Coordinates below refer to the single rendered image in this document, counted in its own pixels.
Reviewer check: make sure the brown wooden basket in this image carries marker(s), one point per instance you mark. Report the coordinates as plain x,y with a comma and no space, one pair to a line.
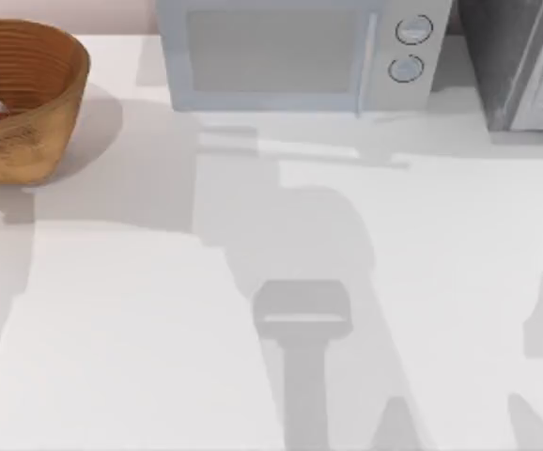
55,127

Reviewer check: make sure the round microwave knob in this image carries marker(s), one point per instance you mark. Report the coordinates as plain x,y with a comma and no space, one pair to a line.
414,29
406,68

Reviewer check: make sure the pale microwave oven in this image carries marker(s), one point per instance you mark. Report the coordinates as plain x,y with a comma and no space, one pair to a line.
433,56

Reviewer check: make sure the grey cabinet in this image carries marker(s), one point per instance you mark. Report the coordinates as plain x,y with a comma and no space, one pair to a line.
501,61

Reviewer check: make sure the microwave oven door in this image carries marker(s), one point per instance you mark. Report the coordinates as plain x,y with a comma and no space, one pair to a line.
271,101

